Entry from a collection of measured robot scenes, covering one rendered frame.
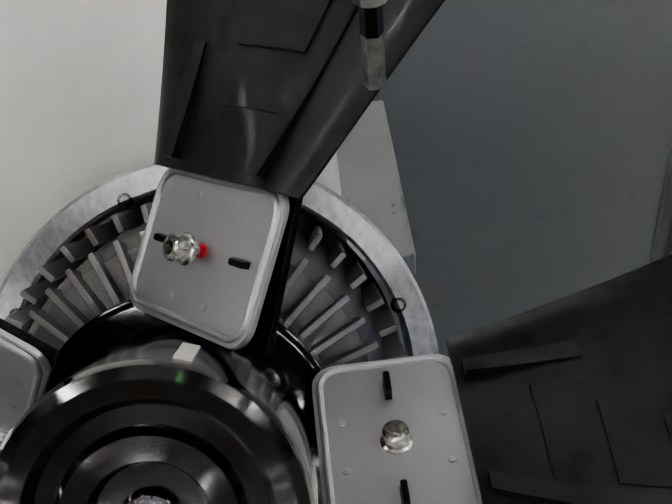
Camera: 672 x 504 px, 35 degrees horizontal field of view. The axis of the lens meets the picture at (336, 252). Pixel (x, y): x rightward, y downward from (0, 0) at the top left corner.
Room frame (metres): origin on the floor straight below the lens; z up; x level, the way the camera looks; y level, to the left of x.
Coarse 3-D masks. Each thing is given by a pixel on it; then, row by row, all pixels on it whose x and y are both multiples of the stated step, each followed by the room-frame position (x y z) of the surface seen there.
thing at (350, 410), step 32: (320, 384) 0.30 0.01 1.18; (352, 384) 0.30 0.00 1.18; (416, 384) 0.29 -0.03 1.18; (448, 384) 0.29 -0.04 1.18; (320, 416) 0.28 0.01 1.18; (352, 416) 0.28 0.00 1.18; (384, 416) 0.28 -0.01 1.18; (416, 416) 0.27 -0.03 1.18; (448, 416) 0.27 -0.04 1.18; (320, 448) 0.26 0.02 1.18; (352, 448) 0.26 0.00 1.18; (416, 448) 0.26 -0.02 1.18; (448, 448) 0.26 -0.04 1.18; (352, 480) 0.25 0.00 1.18; (384, 480) 0.24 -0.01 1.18; (416, 480) 0.24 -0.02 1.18; (448, 480) 0.24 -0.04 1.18
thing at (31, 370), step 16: (0, 336) 0.28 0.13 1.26; (0, 352) 0.28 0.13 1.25; (16, 352) 0.27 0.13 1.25; (32, 352) 0.27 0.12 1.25; (0, 368) 0.28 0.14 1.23; (16, 368) 0.28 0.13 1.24; (32, 368) 0.27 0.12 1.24; (48, 368) 0.27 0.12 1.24; (0, 384) 0.29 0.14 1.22; (16, 384) 0.28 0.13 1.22; (32, 384) 0.28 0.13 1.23; (0, 400) 0.29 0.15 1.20; (16, 400) 0.28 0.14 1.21; (32, 400) 0.28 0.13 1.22; (0, 416) 0.29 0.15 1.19; (16, 416) 0.29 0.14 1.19; (0, 432) 0.29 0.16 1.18
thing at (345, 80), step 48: (192, 0) 0.41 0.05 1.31; (240, 0) 0.39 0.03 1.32; (288, 0) 0.37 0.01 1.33; (336, 0) 0.36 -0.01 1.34; (432, 0) 0.34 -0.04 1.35; (192, 48) 0.39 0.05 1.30; (240, 48) 0.37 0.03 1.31; (288, 48) 0.35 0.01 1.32; (336, 48) 0.34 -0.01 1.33; (192, 96) 0.37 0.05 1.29; (240, 96) 0.35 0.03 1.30; (288, 96) 0.34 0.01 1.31; (336, 96) 0.32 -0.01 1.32; (192, 144) 0.36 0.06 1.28; (240, 144) 0.34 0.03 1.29; (288, 144) 0.32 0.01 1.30; (336, 144) 0.31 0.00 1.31; (288, 192) 0.30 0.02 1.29
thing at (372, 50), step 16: (352, 0) 0.26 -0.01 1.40; (368, 0) 0.26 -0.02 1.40; (384, 0) 0.26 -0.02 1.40; (368, 16) 0.26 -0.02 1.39; (368, 32) 0.26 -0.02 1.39; (368, 48) 0.26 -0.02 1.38; (384, 48) 0.26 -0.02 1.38; (368, 64) 0.26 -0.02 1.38; (384, 64) 0.26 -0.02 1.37; (368, 80) 0.26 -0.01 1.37; (384, 80) 0.26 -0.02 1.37
